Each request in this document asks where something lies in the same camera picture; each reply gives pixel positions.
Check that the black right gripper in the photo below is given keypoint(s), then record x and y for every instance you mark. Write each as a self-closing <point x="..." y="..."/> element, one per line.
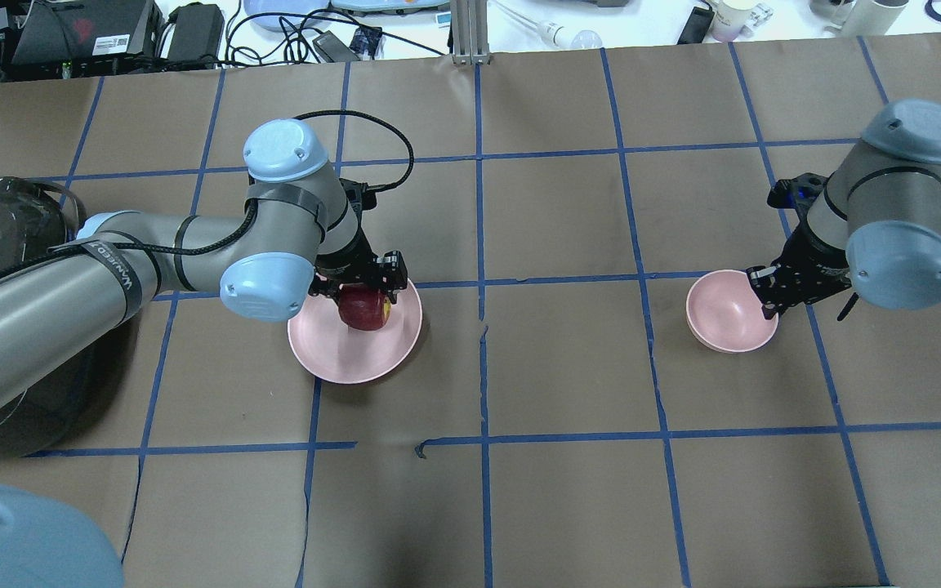
<point x="812" y="263"/>

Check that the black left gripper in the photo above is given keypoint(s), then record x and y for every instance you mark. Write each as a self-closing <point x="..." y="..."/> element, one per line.
<point x="345" y="259"/>

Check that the red apple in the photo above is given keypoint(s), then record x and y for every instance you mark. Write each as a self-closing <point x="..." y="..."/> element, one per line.
<point x="363" y="308"/>

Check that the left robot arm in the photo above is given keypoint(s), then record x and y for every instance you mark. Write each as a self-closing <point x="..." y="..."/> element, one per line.
<point x="300" y="235"/>

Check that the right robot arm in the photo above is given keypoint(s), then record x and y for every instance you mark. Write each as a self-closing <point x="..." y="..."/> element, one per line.
<point x="873" y="226"/>

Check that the pink plate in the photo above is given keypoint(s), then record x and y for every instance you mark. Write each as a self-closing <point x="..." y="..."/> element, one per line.
<point x="330" y="350"/>

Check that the pink bowl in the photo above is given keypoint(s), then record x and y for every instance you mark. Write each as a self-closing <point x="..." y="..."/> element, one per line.
<point x="724" y="314"/>

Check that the white mug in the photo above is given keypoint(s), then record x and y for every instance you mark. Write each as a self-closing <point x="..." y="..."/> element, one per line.
<point x="865" y="18"/>

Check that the lavender cup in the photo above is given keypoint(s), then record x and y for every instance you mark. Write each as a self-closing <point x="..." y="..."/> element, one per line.
<point x="730" y="17"/>

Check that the black power adapter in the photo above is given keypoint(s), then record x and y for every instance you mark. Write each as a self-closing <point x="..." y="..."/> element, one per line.
<point x="197" y="29"/>

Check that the dark grey rice cooker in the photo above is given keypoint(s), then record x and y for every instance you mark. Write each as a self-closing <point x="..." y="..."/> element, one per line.
<point x="34" y="217"/>

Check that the aluminium frame post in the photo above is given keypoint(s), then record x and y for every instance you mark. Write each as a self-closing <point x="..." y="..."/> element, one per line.
<point x="468" y="31"/>

